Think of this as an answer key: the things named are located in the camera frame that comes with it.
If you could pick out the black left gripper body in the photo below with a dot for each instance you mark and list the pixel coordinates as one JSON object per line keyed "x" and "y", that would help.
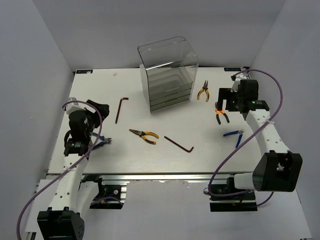
{"x": 93, "y": 121}

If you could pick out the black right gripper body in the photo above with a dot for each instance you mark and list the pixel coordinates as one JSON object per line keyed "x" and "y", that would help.
{"x": 232, "y": 99}

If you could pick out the yellow needle-nose pliers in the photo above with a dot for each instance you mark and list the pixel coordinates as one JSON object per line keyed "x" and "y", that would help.
{"x": 205, "y": 90}

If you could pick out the yellow long-nose pliers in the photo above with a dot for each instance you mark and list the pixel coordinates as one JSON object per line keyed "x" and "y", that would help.
{"x": 143, "y": 135}

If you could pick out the clear plastic drawer organizer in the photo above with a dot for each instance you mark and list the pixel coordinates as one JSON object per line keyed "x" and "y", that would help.
{"x": 168, "y": 70}

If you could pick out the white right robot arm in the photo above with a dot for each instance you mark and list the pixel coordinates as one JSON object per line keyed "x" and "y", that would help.
{"x": 279, "y": 168}

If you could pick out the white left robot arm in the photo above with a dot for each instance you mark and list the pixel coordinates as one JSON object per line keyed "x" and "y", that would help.
{"x": 64, "y": 217}

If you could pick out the blue cutters left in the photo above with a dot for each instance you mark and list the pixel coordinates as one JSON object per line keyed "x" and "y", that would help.
{"x": 99, "y": 141}

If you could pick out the blue label right corner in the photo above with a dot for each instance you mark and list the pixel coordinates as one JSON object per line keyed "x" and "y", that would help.
{"x": 232, "y": 69}

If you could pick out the blue label corner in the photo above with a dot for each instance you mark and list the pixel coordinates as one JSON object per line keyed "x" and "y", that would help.
{"x": 84, "y": 71}
{"x": 232, "y": 69}

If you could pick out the blue label left corner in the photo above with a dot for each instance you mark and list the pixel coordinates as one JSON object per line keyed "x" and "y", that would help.
{"x": 84, "y": 71}

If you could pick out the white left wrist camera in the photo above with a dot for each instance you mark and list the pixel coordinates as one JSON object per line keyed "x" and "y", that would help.
{"x": 72, "y": 107}

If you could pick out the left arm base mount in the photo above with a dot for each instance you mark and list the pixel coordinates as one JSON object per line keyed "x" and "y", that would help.
{"x": 109, "y": 193}

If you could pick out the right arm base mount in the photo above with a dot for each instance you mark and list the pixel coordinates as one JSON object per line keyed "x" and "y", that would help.
{"x": 232, "y": 193}

